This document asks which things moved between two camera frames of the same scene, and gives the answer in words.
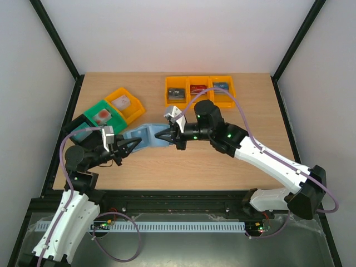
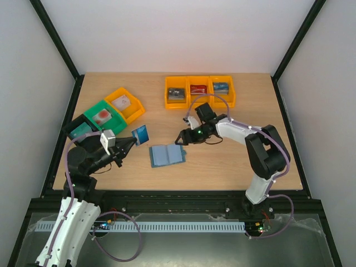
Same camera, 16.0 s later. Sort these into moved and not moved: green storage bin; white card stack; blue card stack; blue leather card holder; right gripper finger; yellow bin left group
Moved: right gripper finger; blue leather card holder
Not moved: yellow bin left group; white card stack; green storage bin; blue card stack
